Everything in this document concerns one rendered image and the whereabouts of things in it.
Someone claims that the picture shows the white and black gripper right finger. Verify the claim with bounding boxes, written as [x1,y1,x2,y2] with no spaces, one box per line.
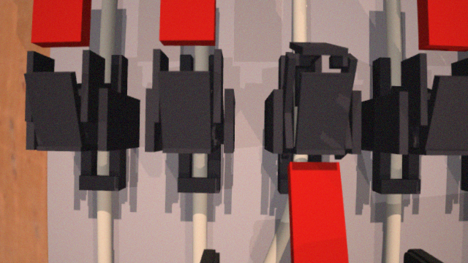
[404,249,443,263]

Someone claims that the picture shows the red lever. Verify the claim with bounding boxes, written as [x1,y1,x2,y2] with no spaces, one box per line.
[25,0,140,123]
[361,0,468,126]
[265,52,361,263]
[146,0,235,144]

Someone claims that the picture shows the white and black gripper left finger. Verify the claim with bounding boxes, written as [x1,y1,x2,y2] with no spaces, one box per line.
[200,249,220,263]

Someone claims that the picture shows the white vertical rod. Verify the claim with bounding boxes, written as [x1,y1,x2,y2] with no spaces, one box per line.
[263,0,308,263]
[384,0,402,263]
[192,46,209,263]

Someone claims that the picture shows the thin grey cable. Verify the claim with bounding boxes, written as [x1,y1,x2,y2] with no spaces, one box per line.
[97,0,116,263]

